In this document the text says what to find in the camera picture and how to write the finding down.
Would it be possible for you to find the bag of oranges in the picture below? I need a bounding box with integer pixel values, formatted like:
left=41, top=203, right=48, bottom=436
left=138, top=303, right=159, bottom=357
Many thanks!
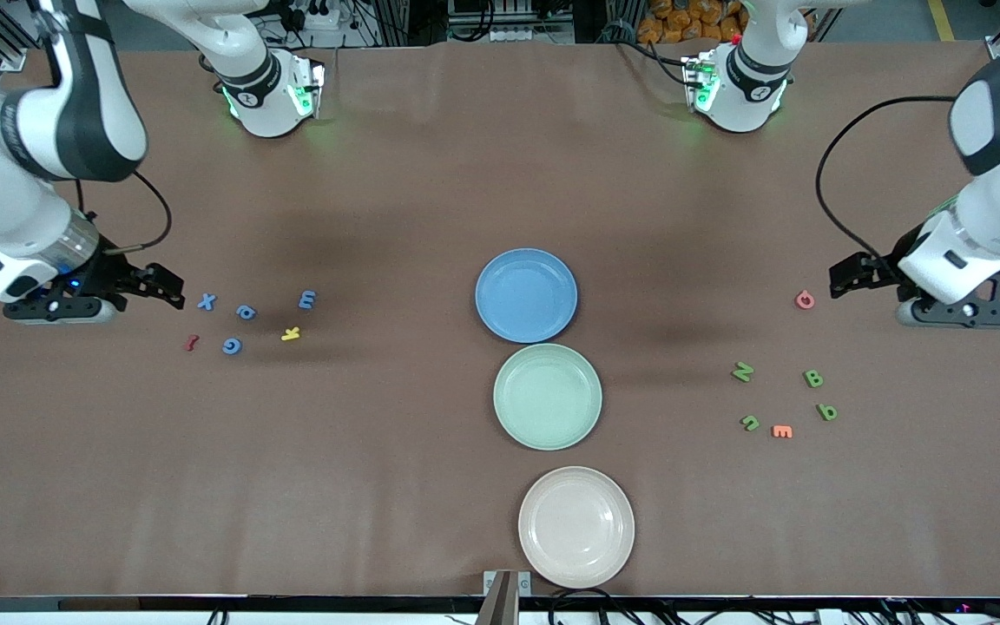
left=636, top=0, right=746, bottom=44

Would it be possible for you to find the blue plate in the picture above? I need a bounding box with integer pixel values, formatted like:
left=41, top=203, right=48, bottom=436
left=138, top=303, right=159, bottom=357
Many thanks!
left=475, top=248, right=579, bottom=345

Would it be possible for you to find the pale green plate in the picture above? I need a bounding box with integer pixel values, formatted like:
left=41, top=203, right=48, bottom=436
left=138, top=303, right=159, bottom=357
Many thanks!
left=493, top=343, right=603, bottom=451

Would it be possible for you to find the beige plate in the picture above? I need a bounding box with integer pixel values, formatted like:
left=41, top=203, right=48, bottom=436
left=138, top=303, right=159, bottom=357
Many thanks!
left=517, top=466, right=636, bottom=589

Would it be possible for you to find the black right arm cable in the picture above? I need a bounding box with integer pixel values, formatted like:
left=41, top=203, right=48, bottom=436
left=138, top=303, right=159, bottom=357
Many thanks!
left=73, top=169, right=174, bottom=255

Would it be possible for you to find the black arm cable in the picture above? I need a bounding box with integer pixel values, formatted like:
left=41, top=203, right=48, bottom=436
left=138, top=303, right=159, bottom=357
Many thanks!
left=73, top=169, right=174, bottom=255
left=816, top=95, right=957, bottom=261

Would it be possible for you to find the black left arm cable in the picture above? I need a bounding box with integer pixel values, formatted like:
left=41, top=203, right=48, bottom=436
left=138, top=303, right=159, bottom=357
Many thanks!
left=816, top=95, right=957, bottom=261

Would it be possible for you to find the black base cable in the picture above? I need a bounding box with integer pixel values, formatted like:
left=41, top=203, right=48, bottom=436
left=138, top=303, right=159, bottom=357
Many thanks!
left=613, top=35, right=694, bottom=88

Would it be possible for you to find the black table edge rail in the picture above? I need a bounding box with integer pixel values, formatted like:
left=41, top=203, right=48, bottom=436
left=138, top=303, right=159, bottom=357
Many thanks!
left=0, top=595, right=1000, bottom=614

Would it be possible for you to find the black cable bundle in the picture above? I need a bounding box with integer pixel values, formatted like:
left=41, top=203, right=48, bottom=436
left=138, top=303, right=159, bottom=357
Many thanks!
left=548, top=589, right=640, bottom=625

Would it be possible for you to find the grey metal camera post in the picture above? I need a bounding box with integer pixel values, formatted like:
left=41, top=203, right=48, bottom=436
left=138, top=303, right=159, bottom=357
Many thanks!
left=483, top=569, right=532, bottom=625

